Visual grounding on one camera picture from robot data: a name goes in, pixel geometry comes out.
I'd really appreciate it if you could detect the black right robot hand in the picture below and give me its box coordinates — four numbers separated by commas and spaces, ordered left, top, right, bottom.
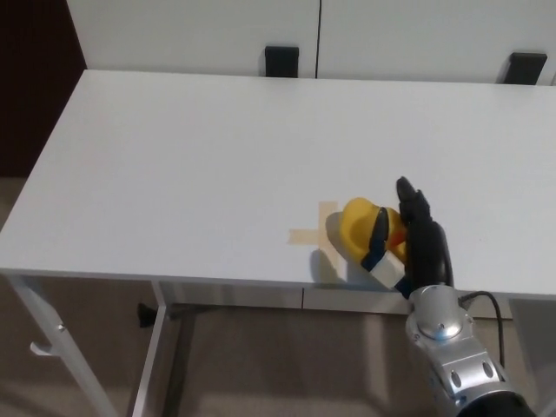
361, 175, 455, 301

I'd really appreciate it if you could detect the yellow rubber duck toy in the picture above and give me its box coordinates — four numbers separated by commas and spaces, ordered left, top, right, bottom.
338, 197, 409, 266

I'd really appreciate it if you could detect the grey desk crossbar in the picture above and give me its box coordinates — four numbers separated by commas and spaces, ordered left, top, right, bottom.
169, 305, 409, 321

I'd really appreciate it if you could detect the long beige tape strip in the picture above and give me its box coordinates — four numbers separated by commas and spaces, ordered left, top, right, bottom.
318, 200, 347, 281

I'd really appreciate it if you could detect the short beige tape strip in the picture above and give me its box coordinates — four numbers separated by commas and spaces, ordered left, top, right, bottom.
288, 228, 328, 247

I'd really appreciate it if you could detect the black clamp right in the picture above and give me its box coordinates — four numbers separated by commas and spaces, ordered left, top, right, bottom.
503, 52, 547, 86

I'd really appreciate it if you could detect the black clamp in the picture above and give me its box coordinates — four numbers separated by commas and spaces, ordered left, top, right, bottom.
503, 52, 547, 86
264, 45, 301, 78

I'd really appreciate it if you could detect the black clamp left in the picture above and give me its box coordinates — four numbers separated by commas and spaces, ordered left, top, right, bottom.
264, 45, 301, 78

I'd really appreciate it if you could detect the black floor foot piece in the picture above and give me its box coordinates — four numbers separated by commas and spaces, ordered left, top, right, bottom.
136, 303, 156, 328

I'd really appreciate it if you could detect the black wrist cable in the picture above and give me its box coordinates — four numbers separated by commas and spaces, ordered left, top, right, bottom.
460, 291, 507, 370

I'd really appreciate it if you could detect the dark maroon wall panel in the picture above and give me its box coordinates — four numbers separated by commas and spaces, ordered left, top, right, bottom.
0, 0, 88, 180

